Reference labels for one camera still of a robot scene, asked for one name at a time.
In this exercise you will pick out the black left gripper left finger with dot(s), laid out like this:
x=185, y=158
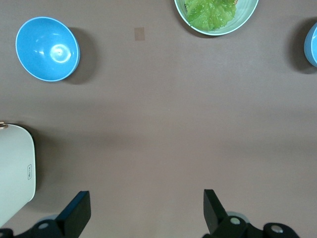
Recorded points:
x=76, y=213

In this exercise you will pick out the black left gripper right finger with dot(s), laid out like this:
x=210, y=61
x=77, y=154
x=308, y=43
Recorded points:
x=214, y=213

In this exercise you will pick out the blue bowl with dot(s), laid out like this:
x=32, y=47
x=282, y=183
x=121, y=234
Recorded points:
x=312, y=44
x=47, y=49

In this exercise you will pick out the cream white toaster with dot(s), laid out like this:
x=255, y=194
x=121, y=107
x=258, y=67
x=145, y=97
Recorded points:
x=15, y=173

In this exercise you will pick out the brown tape square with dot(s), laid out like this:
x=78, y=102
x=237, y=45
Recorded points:
x=139, y=34

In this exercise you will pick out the green lettuce leaf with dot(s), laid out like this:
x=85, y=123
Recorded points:
x=210, y=15

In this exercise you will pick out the pale green plate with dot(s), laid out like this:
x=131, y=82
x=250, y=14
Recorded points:
x=247, y=11

